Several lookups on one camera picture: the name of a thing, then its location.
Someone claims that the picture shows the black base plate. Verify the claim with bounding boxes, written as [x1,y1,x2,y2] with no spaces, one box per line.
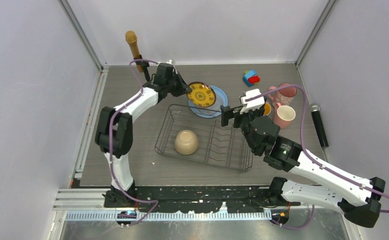
[103,185,301,215]

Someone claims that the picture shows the black microphone stand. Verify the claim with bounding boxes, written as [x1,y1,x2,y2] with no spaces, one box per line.
[133,55,151,82]

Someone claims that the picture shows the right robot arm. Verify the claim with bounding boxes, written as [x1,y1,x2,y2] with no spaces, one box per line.
[220,106,386,228]

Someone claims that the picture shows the pink patterned mug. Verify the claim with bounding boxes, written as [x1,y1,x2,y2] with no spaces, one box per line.
[267,87,297,107]

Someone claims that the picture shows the yellow plate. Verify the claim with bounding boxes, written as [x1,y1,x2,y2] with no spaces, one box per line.
[186,81,217,108]

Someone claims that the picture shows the black wire dish rack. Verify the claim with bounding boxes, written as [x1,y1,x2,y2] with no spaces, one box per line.
[154,104,254,172]

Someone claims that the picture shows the light blue plate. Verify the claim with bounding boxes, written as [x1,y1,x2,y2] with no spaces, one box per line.
[188,85,228,112]

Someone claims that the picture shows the beige floral bowl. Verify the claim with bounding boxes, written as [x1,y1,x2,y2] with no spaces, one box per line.
[174,129,199,155]

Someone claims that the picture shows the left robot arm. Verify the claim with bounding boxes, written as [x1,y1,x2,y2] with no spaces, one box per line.
[95,60,191,207]

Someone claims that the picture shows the blue glazed mug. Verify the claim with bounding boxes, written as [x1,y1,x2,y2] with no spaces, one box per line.
[263,102,272,116]

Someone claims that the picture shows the black handheld microphone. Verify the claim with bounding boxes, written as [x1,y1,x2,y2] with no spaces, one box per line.
[309,104,329,149]

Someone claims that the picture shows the plain pink mug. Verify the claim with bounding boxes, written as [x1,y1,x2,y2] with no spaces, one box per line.
[272,102,296,129]

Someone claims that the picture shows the brown microphone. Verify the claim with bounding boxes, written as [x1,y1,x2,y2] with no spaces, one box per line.
[125,30,142,60]

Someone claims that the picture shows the colourful toy block stack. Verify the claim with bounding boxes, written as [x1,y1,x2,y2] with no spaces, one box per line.
[242,69,261,87]

